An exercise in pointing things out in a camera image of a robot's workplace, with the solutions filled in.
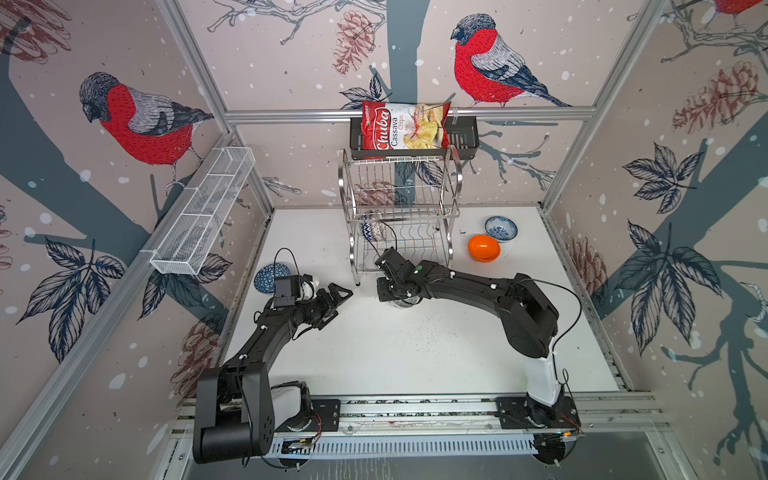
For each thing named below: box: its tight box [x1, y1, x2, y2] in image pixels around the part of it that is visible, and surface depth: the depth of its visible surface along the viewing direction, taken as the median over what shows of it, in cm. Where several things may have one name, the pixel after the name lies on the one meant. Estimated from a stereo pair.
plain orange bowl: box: [468, 234, 501, 263], surface depth 106 cm
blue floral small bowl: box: [485, 216, 519, 243], surface depth 113 cm
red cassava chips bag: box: [361, 101, 451, 152], surface depth 90 cm
